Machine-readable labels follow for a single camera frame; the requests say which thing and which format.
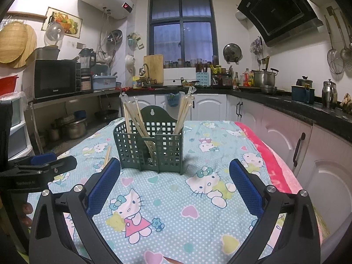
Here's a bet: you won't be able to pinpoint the metal shelf rack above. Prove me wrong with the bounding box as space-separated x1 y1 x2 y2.
23 88 123 154

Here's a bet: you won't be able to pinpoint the blue pot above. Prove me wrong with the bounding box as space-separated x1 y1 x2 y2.
291 85 315 104

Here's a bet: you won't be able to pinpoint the group of wooden chopsticks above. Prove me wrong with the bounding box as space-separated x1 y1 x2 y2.
119 86 197 165

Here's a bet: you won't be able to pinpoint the pink blanket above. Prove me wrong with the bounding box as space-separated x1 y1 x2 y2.
235 121 302 196

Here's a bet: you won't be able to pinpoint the black range hood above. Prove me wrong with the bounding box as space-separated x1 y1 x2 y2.
237 0 324 47

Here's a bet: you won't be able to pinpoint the dark framed window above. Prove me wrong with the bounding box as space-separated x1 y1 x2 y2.
148 0 219 64

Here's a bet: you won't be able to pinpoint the grey plastic container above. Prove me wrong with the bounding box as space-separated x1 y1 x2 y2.
35 46 61 61

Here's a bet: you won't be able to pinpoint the steel stock pot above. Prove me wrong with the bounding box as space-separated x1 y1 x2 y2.
251 56 278 87

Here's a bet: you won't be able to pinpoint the small wire strainer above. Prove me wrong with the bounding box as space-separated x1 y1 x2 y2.
331 8 352 62

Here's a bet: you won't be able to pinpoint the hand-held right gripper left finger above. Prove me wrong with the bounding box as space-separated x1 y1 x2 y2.
28 157 123 264

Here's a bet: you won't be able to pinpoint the green plastic utensil basket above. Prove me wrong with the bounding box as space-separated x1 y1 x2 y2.
113 105 185 175

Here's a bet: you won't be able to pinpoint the wooden chopstick pair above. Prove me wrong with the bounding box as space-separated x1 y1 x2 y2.
103 146 112 167

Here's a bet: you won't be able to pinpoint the steel ladle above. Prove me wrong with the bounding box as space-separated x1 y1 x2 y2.
340 10 352 50

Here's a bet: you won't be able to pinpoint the person's left hand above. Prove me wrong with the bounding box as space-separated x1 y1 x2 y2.
21 202 34 227

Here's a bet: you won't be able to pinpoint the black microwave oven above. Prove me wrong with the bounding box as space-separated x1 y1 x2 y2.
33 59 82 100

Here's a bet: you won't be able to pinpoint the wooden cutting board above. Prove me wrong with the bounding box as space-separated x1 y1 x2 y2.
143 54 164 84

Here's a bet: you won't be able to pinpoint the fruit wall poster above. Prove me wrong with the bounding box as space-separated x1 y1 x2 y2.
42 7 83 39

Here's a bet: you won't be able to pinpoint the red plastic basin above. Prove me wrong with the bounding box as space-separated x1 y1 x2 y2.
0 75 19 95

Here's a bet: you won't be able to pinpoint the glass pot lid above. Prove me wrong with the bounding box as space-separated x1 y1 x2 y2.
45 21 65 47

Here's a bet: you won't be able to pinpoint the large wire strainer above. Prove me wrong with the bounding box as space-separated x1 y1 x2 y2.
324 15 345 75

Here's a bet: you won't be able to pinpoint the steel faucet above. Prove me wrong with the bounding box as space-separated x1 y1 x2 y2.
139 63 157 87

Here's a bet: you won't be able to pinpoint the pile of ginger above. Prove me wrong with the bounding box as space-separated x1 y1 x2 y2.
339 93 352 113

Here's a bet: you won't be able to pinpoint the white plastic drawer unit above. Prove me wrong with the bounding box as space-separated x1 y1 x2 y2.
0 91 35 161

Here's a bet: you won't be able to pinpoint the row of spice jars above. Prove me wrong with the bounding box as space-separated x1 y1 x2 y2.
164 58 219 69

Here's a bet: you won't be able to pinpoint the steel pot lid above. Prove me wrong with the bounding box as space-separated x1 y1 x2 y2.
223 43 243 62

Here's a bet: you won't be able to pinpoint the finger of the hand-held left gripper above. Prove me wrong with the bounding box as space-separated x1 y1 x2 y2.
35 156 78 183
13 153 58 169

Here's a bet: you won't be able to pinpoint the light blue utensil holder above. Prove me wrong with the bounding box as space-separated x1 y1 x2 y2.
196 71 212 87

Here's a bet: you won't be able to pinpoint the hanging small steel utensils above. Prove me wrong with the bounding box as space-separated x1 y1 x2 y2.
251 36 263 61

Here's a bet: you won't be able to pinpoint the black kitchen countertop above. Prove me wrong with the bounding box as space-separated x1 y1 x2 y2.
121 85 352 124

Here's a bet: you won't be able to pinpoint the steel canister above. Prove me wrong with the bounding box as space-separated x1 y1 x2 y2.
322 79 338 109

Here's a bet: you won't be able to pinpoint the blue plastic dish basin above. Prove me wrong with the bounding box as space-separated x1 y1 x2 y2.
92 74 118 91

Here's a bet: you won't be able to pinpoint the wooden rolling pin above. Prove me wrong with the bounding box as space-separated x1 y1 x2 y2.
7 11 48 20

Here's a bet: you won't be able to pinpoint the steel cooking pot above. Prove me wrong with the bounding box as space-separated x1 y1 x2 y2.
62 118 88 140

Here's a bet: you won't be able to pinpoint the hanging steel colander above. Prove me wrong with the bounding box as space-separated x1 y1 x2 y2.
106 29 123 45

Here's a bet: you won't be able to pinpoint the row of condiment bottles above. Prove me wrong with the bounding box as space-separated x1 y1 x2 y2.
232 68 255 89

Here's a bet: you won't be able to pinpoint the round bamboo tray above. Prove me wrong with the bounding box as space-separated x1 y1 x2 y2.
0 22 29 64
15 23 38 69

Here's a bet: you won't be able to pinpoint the white base cabinets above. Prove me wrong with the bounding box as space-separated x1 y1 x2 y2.
121 92 352 242

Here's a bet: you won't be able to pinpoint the cartoon cat printed blanket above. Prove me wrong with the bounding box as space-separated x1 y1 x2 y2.
27 117 289 264

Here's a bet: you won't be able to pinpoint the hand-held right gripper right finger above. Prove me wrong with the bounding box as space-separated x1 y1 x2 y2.
228 158 323 264

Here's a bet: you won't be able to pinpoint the black wok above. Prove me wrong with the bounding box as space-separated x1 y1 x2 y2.
95 109 119 123

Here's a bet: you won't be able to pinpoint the black blender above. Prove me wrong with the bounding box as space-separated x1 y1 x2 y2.
78 48 97 93

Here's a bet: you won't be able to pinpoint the hanging white green kitchen tools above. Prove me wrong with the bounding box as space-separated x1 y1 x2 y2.
127 32 145 50

